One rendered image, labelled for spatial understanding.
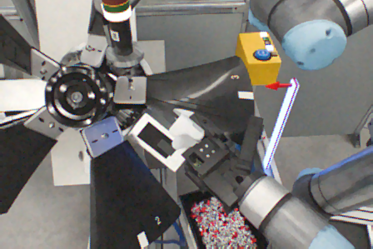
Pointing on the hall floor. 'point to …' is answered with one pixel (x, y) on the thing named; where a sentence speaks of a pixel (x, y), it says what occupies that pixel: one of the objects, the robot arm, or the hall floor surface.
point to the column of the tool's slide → (23, 3)
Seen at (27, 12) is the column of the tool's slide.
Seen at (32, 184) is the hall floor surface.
